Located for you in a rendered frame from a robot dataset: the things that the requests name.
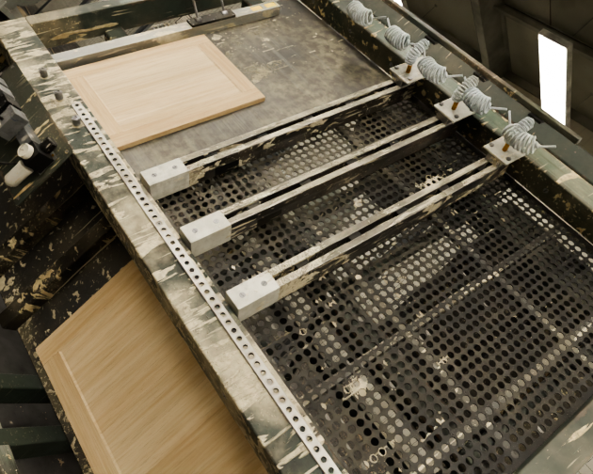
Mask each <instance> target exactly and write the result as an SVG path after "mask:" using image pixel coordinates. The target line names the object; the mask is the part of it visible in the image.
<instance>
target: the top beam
mask: <svg viewBox="0 0 593 474"><path fill-rule="evenodd" d="M299 1H300V2H302V3H303V4H304V5H305V6H306V7H308V8H309V9H310V10H311V11H313V12H314V13H315V14H316V15H317V16H319V17H320V18H321V19H322V20H323V21H325V22H326V23H327V24H329V25H330V26H331V27H332V28H333V29H335V30H336V31H337V32H338V33H339V34H341V35H342V36H343V37H344V38H345V39H347V40H348V41H349V42H350V43H352V44H353V45H354V46H355V47H356V48H358V49H359V50H360V51H361V52H362V53H364V54H365V55H366V56H367V57H369V58H370V59H371V60H372V61H373V62H375V63H376V64H377V65H378V66H379V67H380V68H381V69H382V70H384V71H385V72H387V73H388V74H389V75H390V76H391V77H393V73H392V72H391V71H390V70H389V68H392V67H394V66H397V65H400V64H403V63H406V62H405V59H406V56H407V54H408V52H410V49H411V50H412V46H410V45H409V47H408V48H407V49H406V50H403V51H399V50H397V49H395V48H393V47H392V46H391V44H390V43H389V42H387V41H386V40H385V38H384V34H385V31H386V30H387V29H388V27H387V26H385V25H384V24H382V23H381V22H380V21H378V20H373V21H372V23H371V24H370V25H368V26H366V27H365V26H362V25H360V24H357V23H355V22H354V21H352V19H351V18H350V16H349V15H348V13H347V10H346V9H347V6H348V4H349V3H351V2H352V0H299ZM415 83H416V84H415V86H414V89H413V91H412V95H414V96H415V97H416V98H417V99H419V100H420V101H421V102H422V103H424V104H425V105H426V106H427V107H428V108H430V109H431V110H432V111H433V112H434V113H436V114H437V113H438V111H439V110H437V109H436V108H435V107H434V104H437V103H440V102H443V101H445V100H447V99H450V98H452V95H453V93H454V91H456V89H457V87H460V83H459V82H458V81H456V80H455V79H454V78H452V77H449V78H447V79H446V80H445V82H444V83H443V84H440V85H437V84H433V83H431V82H429V81H428V80H426V79H425V78H423V79H421V80H418V81H416V82H415ZM461 88H462V87H461ZM507 125H509V121H508V120H507V119H505V118H504V117H502V116H501V115H500V114H498V113H497V112H496V111H495V110H493V109H490V110H489V111H488V112H487V114H483V115H479V114H477V113H475V114H472V115H470V116H468V117H466V118H463V119H462V120H461V121H460V123H459V124H458V126H457V132H459V133H460V134H461V135H462V136H464V137H465V138H466V139H467V140H468V141H470V142H471V143H472V144H473V145H474V146H476V147H477V148H478V149H479V150H481V151H482V152H483V153H484V154H485V155H487V154H488V153H489V152H488V151H487V150H485V149H484V148H483V147H484V146H485V145H487V144H488V143H490V142H492V141H494V140H496V139H498V138H500V137H502V136H503V135H502V131H503V130H504V128H505V127H506V126H507ZM505 172H506V173H508V174H509V175H510V176H511V177H512V178H514V179H515V180H516V181H517V182H519V183H520V184H521V185H522V186H523V187H525V188H526V189H527V190H528V191H529V192H531V193H532V194H533V195H534V196H535V197H537V198H538V199H539V200H540V201H542V202H543V203H544V204H545V205H546V206H548V207H549V208H550V209H551V210H552V211H554V212H555V213H556V214H557V215H559V216H560V217H561V218H562V219H563V220H565V221H566V222H567V223H568V224H569V225H571V226H572V227H573V228H574V229H576V230H577V231H578V232H579V233H580V234H582V235H583V236H584V237H585V238H586V239H587V240H588V241H589V242H590V243H592V244H593V186H592V185H591V184H589V183H588V182H587V181H585V180H584V179H583V178H581V177H580V176H579V175H578V174H576V173H575V172H574V171H572V170H571V169H570V168H568V167H567V166H566V165H564V164H563V163H562V162H560V161H559V160H558V159H557V158H555V157H554V156H553V155H551V154H550V153H549V152H548V151H546V150H545V149H543V148H538V149H536V150H535V151H534V153H533V154H531V153H529V154H528V155H524V156H523V157H521V158H520V159H518V160H516V161H514V162H513V163H511V164H509V166H508V167H507V169H506V171H505Z"/></svg>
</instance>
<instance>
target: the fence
mask: <svg viewBox="0 0 593 474"><path fill-rule="evenodd" d="M272 2H273V3H275V4H276V6H274V7H270V8H267V7H266V6H265V5H264V4H268V3H272ZM257 6H260V7H262V8H263V9H259V10H255V11H253V10H252V9H250V8H252V7H257ZM232 12H234V13H235V14H236V17H234V18H230V19H227V20H223V21H219V22H215V23H211V24H205V25H201V26H197V27H192V26H191V25H190V24H189V23H188V22H184V23H180V24H174V25H170V26H166V27H162V28H158V29H154V30H151V31H147V32H143V33H139V34H134V35H131V36H127V37H123V38H119V39H113V40H109V41H105V42H101V43H97V44H93V45H90V46H85V47H81V48H77V49H73V50H70V51H66V52H62V53H58V54H54V55H51V56H52V57H53V59H54V60H55V62H56V63H57V65H58V66H59V68H61V69H62V70H63V71H65V70H68V69H72V68H76V67H80V66H84V65H87V64H90V63H94V62H98V61H102V60H106V59H108V58H112V57H116V56H120V55H127V54H130V53H133V52H137V51H141V50H145V49H149V48H152V47H155V46H159V45H163V44H167V43H171V42H174V41H177V40H184V39H188V38H191V37H195V36H198V35H202V34H207V33H211V32H215V31H218V30H222V29H225V28H229V27H233V26H237V25H240V24H246V23H250V22H254V21H258V20H262V19H264V18H268V17H272V16H276V15H280V5H279V4H277V3H276V2H275V1H274V0H273V1H269V2H265V3H262V4H258V5H254V6H250V7H246V8H239V9H235V10H232Z"/></svg>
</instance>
